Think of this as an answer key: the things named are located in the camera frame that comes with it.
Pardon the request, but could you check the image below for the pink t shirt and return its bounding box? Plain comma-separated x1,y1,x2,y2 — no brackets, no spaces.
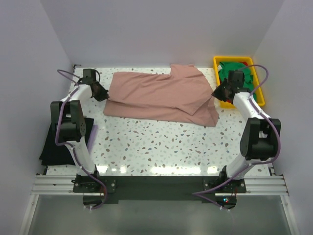
103,64,219,127

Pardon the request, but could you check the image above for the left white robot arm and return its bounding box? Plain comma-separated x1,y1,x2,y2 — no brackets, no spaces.
50,69,109,182

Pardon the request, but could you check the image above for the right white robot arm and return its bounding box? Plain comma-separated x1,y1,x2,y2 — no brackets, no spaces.
212,70,281,189

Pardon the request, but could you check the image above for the green t shirt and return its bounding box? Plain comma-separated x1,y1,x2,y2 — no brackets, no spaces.
218,61,258,101

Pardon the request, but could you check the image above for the yellow plastic bin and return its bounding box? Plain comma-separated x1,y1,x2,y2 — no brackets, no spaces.
213,55,266,109

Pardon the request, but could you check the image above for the purple folded t shirt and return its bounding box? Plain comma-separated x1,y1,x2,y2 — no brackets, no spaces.
87,125,98,153

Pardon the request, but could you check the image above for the black folded t shirt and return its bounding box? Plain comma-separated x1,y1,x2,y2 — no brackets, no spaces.
39,117,94,166

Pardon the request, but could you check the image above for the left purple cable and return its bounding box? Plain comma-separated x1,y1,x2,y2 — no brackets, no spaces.
55,69,108,210

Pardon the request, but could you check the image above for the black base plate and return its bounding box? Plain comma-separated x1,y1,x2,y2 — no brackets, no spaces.
72,175,247,206

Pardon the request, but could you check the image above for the aluminium rail frame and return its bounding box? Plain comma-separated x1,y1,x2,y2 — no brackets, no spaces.
21,174,296,234

